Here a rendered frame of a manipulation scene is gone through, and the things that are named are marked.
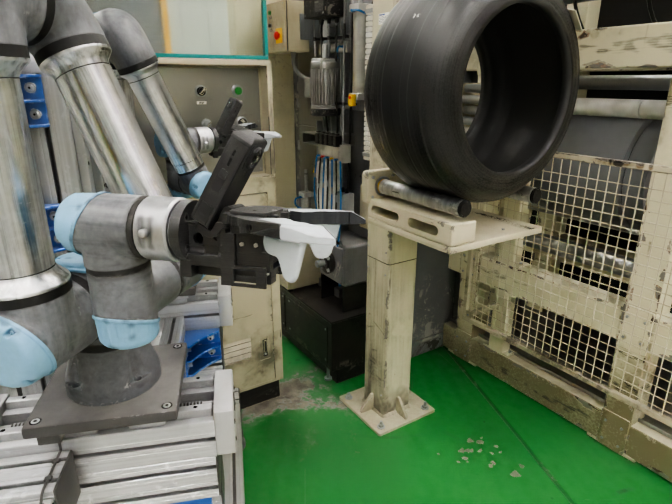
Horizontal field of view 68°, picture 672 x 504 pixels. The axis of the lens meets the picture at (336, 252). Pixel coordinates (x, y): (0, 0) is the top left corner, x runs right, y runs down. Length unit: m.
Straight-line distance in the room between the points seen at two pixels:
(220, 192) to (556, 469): 1.59
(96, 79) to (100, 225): 0.23
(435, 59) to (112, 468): 1.02
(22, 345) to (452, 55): 0.97
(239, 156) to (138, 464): 0.62
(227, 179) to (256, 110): 1.22
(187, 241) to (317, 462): 1.32
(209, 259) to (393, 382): 1.42
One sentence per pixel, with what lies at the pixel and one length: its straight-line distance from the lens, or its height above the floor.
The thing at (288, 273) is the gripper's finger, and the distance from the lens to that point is 0.49.
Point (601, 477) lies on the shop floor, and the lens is 1.95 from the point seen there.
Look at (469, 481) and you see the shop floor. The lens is 1.80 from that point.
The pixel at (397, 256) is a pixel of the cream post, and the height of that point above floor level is 0.65.
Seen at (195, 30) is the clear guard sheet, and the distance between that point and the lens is 1.67.
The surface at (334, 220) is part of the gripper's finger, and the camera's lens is 0.59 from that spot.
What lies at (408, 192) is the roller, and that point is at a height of 0.91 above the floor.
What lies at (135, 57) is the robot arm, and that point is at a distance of 1.28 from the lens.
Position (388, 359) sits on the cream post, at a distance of 1.85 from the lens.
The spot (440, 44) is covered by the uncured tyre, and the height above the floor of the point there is 1.28.
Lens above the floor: 1.21
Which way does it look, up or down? 19 degrees down
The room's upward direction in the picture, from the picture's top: straight up
